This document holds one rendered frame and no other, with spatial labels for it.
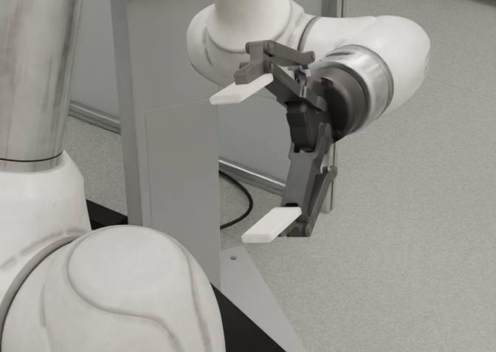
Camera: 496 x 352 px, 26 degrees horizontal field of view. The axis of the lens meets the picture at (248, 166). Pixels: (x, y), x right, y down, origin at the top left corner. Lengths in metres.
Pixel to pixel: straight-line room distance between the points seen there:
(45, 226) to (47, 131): 0.09
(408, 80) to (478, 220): 1.54
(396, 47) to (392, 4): 2.50
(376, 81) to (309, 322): 1.30
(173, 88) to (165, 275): 1.04
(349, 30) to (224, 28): 0.14
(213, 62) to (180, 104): 0.67
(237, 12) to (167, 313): 0.43
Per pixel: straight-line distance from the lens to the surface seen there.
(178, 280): 0.92
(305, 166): 1.08
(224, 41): 1.25
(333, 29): 1.24
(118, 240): 0.95
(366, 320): 2.41
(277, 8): 1.25
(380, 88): 1.16
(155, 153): 1.99
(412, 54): 1.23
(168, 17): 1.86
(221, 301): 1.29
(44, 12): 0.98
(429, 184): 2.83
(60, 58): 1.00
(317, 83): 1.10
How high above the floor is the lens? 1.65
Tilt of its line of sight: 35 degrees down
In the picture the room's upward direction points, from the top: straight up
